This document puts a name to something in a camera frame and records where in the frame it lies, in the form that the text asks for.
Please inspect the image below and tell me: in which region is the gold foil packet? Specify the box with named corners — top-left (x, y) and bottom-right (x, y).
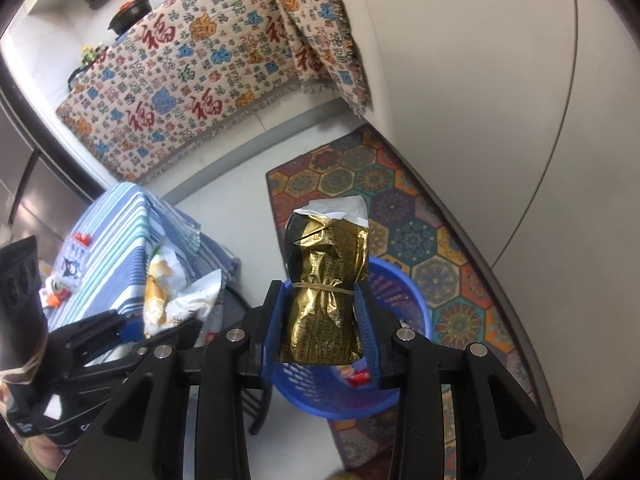
top-left (280, 195), bottom-right (371, 367)

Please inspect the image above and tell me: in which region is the red snack wrapper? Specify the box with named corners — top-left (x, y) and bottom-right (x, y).
top-left (345, 366), bottom-right (373, 388)

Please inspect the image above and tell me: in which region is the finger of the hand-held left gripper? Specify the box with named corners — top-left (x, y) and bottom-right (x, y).
top-left (50, 310), bottom-right (146, 361)
top-left (50, 319), bottom-right (203, 401)

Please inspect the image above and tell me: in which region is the black clay pot red lid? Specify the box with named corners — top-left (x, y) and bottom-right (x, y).
top-left (107, 0), bottom-right (152, 36)

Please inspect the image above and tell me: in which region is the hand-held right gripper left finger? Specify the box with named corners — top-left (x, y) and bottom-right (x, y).
top-left (55, 280), bottom-right (293, 480)

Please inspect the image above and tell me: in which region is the blue plastic mesh basket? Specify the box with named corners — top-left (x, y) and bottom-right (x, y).
top-left (270, 257), bottom-right (433, 418)

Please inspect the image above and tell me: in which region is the hexagon pattern rug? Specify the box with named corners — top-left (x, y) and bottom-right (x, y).
top-left (265, 125), bottom-right (543, 480)

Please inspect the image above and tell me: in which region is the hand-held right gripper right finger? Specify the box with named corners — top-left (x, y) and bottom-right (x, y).
top-left (352, 285), bottom-right (586, 480)

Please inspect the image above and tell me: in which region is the person's left hand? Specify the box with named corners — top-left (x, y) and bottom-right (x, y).
top-left (27, 437), bottom-right (68, 477)

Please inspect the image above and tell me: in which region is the white base cabinet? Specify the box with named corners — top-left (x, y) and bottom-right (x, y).
top-left (327, 0), bottom-right (640, 461)

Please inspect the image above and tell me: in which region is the white yellow snack bag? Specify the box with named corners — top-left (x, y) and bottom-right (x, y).
top-left (142, 240), bottom-right (223, 341)

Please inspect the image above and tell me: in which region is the large printed cloth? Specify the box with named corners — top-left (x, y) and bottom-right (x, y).
top-left (55, 0), bottom-right (311, 183)

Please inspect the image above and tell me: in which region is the cartoon print packet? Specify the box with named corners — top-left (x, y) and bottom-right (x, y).
top-left (54, 246), bottom-right (91, 291)

